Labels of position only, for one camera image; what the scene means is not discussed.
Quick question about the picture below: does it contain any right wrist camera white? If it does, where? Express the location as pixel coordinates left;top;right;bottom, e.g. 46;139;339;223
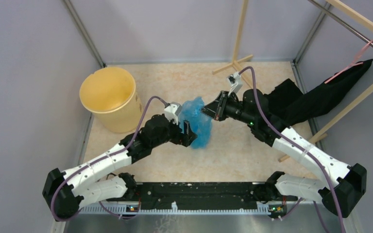
226;71;243;96

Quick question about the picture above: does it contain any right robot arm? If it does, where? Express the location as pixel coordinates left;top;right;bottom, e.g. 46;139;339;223
201;89;367;218

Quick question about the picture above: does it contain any metal frame corner post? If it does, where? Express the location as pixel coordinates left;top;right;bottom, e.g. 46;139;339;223
293;11;326;65

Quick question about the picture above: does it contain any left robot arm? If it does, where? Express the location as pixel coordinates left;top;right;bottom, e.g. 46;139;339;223
42;114;197;221

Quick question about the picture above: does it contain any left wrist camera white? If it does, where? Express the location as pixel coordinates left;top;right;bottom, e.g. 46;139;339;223
164;102;182;125

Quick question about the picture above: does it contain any wooden clothes rack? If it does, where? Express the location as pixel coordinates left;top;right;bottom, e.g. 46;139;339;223
212;0;253;75

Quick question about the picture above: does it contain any pink clothes hanger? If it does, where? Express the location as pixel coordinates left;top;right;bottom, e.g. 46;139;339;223
324;40;373;84

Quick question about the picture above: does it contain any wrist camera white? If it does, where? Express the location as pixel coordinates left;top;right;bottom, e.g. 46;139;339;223
226;71;243;96
164;102;182;125

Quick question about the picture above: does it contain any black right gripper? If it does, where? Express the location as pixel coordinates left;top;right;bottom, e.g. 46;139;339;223
199;90;256;126

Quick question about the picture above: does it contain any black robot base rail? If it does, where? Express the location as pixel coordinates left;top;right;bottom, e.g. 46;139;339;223
122;182;298;213

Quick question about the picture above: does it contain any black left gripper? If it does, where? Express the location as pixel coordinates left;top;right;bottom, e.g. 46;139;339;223
151;115;197;148

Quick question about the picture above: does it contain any yellow plastic trash bin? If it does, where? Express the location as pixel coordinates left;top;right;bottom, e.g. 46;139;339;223
79;67;143;133

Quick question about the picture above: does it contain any black cloth garment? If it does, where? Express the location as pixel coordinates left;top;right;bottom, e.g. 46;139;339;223
264;59;373;126

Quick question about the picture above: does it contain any left metal frame post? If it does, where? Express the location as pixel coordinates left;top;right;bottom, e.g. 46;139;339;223
62;0;106;68

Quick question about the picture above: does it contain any blue plastic trash bag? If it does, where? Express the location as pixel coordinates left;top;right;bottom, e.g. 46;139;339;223
179;96;212;150

